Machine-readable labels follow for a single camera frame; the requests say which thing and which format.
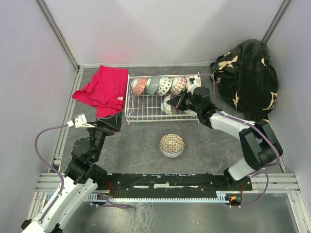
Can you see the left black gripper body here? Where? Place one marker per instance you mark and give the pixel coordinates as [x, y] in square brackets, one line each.
[109, 129]

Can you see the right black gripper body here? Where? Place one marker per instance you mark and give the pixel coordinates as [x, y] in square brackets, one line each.
[185, 102]

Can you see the red lattice pattern bowl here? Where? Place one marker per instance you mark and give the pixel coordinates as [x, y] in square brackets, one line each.
[178, 84]

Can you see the red geometric pattern bowl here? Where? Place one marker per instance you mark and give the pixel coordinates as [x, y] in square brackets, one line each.
[167, 108]

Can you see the black diamond pattern bowl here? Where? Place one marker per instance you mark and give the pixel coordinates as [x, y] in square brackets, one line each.
[165, 84]

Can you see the blue triangle pattern bowl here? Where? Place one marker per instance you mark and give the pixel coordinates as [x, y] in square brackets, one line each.
[152, 85]

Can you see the dark scalloped floral bowl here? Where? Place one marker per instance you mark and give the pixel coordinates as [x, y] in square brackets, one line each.
[138, 85]

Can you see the cream scalloped bowl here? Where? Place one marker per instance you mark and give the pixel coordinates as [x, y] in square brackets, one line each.
[190, 112]

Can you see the orange flower leaf bowl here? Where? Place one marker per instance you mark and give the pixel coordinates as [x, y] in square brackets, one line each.
[190, 80]

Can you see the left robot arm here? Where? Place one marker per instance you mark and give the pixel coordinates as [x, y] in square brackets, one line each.
[81, 177]

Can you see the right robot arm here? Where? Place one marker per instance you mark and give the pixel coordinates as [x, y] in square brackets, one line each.
[260, 146]

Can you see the red folded cloth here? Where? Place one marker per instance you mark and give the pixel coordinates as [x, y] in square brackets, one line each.
[106, 91]

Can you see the black floral plush blanket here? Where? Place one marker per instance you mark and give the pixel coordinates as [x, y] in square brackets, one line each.
[246, 81]

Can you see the brown square pattern bowl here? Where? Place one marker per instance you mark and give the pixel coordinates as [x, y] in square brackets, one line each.
[171, 145]

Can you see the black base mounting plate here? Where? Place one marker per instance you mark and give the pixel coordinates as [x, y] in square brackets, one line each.
[165, 186]

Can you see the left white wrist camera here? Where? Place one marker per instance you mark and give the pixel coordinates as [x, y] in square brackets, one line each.
[81, 122]

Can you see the white wire dish rack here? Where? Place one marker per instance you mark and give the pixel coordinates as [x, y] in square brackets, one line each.
[147, 108]

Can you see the aluminium frame rail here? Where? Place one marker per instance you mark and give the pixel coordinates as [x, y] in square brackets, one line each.
[278, 183]

